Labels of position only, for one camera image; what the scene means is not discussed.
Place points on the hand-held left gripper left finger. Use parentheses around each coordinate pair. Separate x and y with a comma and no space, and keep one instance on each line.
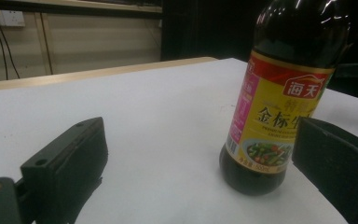
(65,168)

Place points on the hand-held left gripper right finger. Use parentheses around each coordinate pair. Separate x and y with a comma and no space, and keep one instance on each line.
(335,161)

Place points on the dark soy sauce bottle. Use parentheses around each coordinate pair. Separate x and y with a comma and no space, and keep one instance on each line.
(273,102)

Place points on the dark box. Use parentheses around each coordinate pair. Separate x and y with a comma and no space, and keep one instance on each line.
(354,79)

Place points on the white table mat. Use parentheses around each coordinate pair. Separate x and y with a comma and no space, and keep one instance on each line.
(167,109)

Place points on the white wall socket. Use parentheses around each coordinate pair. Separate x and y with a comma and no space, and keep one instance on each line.
(11,18)

